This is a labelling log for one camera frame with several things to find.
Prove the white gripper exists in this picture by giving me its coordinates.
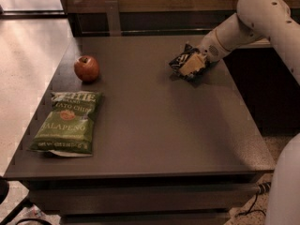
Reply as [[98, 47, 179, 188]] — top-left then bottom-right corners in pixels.
[[179, 36, 223, 76]]

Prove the blue chip bag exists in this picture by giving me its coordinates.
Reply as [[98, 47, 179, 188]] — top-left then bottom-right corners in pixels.
[[169, 43, 209, 81]]

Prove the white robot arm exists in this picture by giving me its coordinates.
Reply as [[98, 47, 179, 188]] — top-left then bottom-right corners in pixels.
[[179, 0, 300, 225]]

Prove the green jalapeno chip bag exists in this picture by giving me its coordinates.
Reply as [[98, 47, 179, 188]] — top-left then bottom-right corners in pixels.
[[29, 91, 102, 158]]

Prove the red apple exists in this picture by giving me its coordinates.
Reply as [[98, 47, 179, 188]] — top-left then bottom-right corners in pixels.
[[74, 55, 100, 83]]

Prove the black chair leg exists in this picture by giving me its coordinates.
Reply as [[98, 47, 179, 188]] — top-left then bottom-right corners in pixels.
[[0, 176, 32, 225]]

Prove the striped cable connector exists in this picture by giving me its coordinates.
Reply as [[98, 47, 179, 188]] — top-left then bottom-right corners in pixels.
[[258, 182, 271, 195]]

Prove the black cable on floor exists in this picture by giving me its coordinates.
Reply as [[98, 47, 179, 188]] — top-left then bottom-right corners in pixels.
[[237, 192, 268, 218]]

